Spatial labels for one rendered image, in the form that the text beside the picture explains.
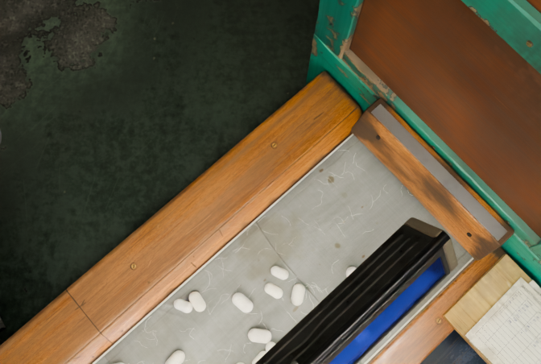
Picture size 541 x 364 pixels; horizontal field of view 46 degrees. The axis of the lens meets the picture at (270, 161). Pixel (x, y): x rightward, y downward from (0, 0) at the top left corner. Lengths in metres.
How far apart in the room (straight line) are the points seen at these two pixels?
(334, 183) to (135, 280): 0.38
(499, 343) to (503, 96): 0.45
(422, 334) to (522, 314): 0.16
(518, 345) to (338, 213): 0.36
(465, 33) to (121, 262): 0.65
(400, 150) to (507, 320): 0.32
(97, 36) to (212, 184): 1.09
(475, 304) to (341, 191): 0.29
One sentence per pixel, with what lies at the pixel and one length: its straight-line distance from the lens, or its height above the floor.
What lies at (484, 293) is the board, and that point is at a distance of 1.12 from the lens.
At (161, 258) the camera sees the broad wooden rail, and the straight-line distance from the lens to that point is 1.09.
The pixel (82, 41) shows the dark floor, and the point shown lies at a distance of 2.11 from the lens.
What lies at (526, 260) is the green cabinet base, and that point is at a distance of 1.12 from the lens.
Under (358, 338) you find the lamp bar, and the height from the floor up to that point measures 1.09.
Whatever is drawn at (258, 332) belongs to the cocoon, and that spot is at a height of 0.76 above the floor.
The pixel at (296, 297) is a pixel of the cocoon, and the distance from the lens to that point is 1.07.
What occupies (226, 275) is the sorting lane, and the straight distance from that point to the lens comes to 1.10.
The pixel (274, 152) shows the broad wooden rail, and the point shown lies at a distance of 1.11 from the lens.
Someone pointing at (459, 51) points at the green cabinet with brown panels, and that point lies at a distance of 0.83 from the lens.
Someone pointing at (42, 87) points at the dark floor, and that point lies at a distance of 2.09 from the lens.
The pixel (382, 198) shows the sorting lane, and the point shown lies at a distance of 1.13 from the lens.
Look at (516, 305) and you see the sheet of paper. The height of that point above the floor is 0.78.
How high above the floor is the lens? 1.83
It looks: 75 degrees down
